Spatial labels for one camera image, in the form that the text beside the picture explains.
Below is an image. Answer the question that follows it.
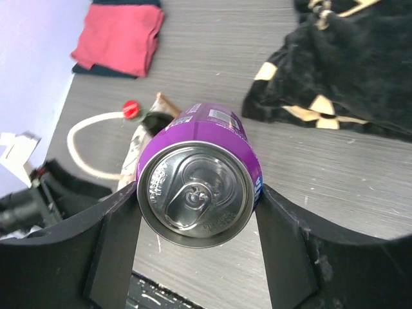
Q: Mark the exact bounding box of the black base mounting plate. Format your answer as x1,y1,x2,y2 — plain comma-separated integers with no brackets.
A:
125,271,203,309

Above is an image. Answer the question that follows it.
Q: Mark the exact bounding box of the black floral fleece blanket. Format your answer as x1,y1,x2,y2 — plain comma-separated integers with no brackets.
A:
241,1,411,141

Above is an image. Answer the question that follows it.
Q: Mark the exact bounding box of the folded dark teal cloth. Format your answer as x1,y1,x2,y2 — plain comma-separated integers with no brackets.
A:
71,0,162,79

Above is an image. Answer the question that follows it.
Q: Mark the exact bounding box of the folded red cloth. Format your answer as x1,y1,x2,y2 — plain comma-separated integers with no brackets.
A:
70,3,165,78

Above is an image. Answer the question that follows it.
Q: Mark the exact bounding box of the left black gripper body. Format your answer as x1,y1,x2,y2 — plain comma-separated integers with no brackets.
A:
1,159,113,238

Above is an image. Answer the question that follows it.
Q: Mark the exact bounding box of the purple soda can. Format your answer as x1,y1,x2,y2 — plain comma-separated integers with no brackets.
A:
136,103,263,248

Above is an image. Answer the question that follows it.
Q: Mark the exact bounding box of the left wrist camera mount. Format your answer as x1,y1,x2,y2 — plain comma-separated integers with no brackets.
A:
1,131,41,188

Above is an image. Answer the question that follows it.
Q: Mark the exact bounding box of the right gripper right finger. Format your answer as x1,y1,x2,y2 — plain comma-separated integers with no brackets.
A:
256,185,411,309

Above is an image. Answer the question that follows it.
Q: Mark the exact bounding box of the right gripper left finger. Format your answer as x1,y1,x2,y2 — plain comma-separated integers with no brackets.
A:
1,182,141,308

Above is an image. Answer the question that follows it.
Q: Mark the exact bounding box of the glass cola bottle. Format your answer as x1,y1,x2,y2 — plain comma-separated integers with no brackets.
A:
122,100,148,123

